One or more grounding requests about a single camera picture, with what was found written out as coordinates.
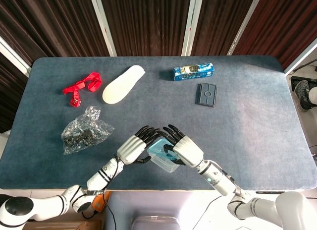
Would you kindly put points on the clear crumpled plastic bag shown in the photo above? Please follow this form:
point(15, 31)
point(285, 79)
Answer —
point(84, 133)

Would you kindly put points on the dark grey rectangular case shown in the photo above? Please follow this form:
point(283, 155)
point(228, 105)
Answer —
point(206, 95)

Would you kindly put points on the brown cardboard box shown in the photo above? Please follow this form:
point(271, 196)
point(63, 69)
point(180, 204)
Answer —
point(59, 226)

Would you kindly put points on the white shoe insole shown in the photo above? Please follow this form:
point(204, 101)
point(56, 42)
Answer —
point(121, 83)

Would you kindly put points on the blue printed cardboard box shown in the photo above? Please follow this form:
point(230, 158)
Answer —
point(193, 72)

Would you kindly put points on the white round object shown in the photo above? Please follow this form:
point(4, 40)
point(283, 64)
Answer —
point(314, 95)

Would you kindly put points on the black flat device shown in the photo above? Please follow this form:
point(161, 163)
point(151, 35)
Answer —
point(304, 78)

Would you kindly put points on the grey plastic bin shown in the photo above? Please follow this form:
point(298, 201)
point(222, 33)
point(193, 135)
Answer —
point(153, 223)

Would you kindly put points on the grey knit sneaker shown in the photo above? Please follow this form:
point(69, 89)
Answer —
point(302, 93)

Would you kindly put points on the white aluminium frame post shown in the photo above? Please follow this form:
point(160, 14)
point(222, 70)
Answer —
point(192, 21)
point(302, 55)
point(102, 21)
point(12, 55)
point(244, 24)

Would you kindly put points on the orange handheld device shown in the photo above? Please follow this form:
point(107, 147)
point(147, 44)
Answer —
point(100, 204)

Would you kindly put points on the blue felt table cover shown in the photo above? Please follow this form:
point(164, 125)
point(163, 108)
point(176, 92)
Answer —
point(235, 128)

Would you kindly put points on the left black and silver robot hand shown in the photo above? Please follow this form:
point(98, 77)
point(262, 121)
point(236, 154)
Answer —
point(130, 149)

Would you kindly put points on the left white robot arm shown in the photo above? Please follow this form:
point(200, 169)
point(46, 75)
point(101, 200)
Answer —
point(101, 175)

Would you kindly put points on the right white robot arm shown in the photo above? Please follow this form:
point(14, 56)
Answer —
point(218, 180)

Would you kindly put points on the clear teal plastic container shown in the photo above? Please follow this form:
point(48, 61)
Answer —
point(166, 165)

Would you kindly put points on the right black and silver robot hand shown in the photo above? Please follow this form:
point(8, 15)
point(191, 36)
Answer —
point(188, 150)

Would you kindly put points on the black metal bar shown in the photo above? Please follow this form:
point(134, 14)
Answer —
point(271, 191)

